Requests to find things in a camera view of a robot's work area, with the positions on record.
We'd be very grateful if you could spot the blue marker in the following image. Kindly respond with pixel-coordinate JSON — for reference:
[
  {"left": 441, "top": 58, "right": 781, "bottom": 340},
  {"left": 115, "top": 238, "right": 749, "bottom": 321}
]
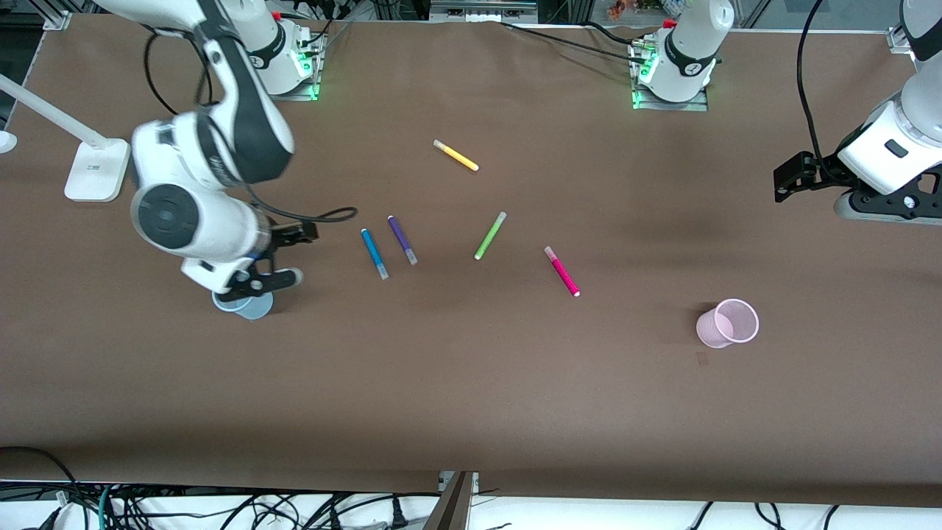
[{"left": 360, "top": 228, "right": 389, "bottom": 280}]

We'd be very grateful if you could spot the pink marker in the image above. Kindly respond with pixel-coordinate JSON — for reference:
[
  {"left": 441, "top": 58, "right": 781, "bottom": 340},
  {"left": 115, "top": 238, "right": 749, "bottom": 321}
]
[{"left": 544, "top": 246, "right": 581, "bottom": 298}]

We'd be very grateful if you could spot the blue plastic cup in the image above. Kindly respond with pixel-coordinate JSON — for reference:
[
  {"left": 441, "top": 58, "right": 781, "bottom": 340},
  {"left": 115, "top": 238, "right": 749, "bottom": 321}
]
[{"left": 212, "top": 291, "right": 275, "bottom": 321}]

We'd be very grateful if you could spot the purple marker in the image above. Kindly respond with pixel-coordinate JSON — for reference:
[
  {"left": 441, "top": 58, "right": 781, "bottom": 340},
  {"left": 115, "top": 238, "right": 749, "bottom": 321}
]
[{"left": 387, "top": 215, "right": 419, "bottom": 266}]

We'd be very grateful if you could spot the pink plastic cup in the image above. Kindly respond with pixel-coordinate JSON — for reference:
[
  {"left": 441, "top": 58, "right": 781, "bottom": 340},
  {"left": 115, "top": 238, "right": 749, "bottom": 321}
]
[{"left": 696, "top": 298, "right": 760, "bottom": 349}]

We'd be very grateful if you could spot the yellow marker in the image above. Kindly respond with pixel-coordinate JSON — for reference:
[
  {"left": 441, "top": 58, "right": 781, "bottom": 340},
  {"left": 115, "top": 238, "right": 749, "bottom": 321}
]
[{"left": 433, "top": 139, "right": 480, "bottom": 172}]

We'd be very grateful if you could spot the green marker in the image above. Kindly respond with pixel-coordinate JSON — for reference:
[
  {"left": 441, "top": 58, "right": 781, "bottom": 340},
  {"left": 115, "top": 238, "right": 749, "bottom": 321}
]
[{"left": 473, "top": 211, "right": 508, "bottom": 261}]

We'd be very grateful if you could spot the white desk lamp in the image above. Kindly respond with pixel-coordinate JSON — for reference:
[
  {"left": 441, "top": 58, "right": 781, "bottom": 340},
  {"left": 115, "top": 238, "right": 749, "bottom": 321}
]
[{"left": 0, "top": 74, "right": 132, "bottom": 203}]

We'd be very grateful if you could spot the grey power strip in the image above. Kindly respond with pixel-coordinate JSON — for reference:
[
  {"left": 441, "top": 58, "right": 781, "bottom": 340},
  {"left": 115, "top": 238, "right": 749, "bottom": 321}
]
[{"left": 430, "top": 0, "right": 539, "bottom": 23}]

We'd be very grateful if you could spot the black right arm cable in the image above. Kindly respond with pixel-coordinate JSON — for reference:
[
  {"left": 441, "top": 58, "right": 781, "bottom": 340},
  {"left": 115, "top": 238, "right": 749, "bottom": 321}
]
[{"left": 143, "top": 29, "right": 359, "bottom": 223}]

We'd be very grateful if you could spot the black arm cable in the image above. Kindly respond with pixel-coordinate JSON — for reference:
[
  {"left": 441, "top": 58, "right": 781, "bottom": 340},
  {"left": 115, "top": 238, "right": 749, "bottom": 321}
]
[
  {"left": 143, "top": 29, "right": 359, "bottom": 223},
  {"left": 797, "top": 0, "right": 840, "bottom": 159}
]

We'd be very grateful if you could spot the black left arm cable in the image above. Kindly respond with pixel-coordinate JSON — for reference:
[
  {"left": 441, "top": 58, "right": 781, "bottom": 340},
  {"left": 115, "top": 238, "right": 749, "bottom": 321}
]
[{"left": 797, "top": 0, "right": 840, "bottom": 159}]

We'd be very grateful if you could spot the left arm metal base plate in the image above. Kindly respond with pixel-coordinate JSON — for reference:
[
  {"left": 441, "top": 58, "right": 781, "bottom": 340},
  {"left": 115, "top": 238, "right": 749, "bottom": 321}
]
[{"left": 630, "top": 37, "right": 709, "bottom": 113}]

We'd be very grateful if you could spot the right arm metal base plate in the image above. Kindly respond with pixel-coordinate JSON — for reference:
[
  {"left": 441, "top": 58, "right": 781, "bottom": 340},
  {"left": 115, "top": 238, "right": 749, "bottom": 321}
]
[{"left": 276, "top": 31, "right": 326, "bottom": 102}]

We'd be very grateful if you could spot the long black table cable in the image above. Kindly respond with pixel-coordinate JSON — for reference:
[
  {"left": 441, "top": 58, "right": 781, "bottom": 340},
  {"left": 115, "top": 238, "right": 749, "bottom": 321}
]
[{"left": 500, "top": 21, "right": 657, "bottom": 64}]

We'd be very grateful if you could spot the black cable with plug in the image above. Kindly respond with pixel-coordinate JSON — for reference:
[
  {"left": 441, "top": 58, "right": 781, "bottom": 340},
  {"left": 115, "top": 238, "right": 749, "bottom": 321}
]
[{"left": 324, "top": 493, "right": 410, "bottom": 530}]

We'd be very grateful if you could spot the dark table frame beam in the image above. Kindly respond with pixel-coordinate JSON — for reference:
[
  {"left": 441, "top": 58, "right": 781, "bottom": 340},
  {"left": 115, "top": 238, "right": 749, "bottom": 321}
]
[{"left": 422, "top": 471, "right": 476, "bottom": 530}]

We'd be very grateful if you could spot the thick black looping cable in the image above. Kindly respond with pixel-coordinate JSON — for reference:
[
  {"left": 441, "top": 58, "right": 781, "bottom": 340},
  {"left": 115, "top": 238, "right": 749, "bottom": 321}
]
[{"left": 0, "top": 445, "right": 80, "bottom": 509}]

